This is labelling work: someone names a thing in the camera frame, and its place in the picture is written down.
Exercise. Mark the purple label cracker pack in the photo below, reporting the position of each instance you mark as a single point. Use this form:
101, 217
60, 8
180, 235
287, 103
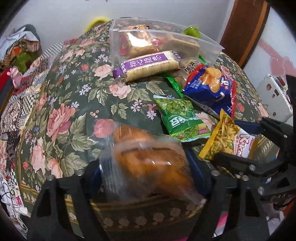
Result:
147, 65

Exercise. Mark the yellow Kaka snack bag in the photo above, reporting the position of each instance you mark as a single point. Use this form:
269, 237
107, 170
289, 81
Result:
229, 138

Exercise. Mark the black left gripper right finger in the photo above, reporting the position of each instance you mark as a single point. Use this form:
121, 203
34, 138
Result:
233, 210

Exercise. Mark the pile of clothes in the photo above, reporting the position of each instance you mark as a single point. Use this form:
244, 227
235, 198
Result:
20, 48

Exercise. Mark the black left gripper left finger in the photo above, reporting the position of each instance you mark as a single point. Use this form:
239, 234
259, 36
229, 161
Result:
50, 219

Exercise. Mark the green floral bedspread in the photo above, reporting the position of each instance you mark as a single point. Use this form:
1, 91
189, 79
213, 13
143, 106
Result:
78, 101

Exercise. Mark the orange bread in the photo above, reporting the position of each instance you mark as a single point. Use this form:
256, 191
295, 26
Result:
136, 164

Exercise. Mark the yellow foam tube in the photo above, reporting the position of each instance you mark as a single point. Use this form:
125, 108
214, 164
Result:
95, 22

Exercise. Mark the white cabinet with pink hearts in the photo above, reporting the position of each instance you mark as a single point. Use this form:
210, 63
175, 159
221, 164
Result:
271, 61

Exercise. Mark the patchwork checkered quilt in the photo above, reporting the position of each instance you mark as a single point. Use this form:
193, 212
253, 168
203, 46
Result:
13, 119

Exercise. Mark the blue biscuit snack bag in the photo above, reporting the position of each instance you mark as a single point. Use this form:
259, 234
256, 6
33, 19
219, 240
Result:
211, 90

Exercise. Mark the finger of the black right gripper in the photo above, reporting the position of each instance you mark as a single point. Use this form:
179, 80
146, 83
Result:
281, 134
236, 164

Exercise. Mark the clear plastic storage box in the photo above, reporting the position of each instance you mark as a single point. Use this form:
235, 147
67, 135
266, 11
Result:
135, 37

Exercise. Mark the green peas snack bag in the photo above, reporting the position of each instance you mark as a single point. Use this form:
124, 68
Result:
180, 120

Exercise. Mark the pink plush toy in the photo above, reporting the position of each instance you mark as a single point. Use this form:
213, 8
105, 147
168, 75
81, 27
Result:
15, 76

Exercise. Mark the brown wooden door frame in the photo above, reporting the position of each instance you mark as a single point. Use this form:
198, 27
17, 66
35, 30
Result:
244, 28

